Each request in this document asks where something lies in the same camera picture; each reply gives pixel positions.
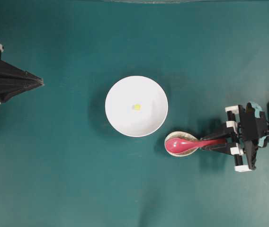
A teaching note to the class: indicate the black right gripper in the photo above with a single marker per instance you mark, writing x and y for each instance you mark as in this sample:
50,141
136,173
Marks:
249,125

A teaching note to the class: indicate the white round bowl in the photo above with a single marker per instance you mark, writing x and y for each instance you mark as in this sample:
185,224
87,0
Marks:
136,90

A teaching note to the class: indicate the speckled ceramic spoon rest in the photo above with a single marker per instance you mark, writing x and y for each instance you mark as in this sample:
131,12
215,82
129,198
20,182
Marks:
182,135

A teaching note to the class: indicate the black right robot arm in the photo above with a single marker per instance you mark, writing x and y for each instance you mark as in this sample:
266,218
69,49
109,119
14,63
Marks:
246,130

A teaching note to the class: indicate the yellow hexagonal prism block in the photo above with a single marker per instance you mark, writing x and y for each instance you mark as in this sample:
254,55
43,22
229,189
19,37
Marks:
136,107

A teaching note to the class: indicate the red plastic spoon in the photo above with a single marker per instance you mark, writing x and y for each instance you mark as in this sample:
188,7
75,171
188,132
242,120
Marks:
178,145

